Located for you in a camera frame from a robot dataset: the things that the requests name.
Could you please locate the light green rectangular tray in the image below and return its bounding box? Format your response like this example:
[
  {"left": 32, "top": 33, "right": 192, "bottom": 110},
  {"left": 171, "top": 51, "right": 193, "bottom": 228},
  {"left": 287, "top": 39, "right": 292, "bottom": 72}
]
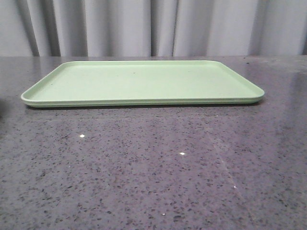
[{"left": 21, "top": 60, "right": 264, "bottom": 108}]

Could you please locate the grey pleated curtain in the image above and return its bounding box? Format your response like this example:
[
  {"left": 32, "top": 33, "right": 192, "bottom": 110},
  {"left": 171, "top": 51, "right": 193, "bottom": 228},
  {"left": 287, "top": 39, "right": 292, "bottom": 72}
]
[{"left": 0, "top": 0, "right": 307, "bottom": 57}]

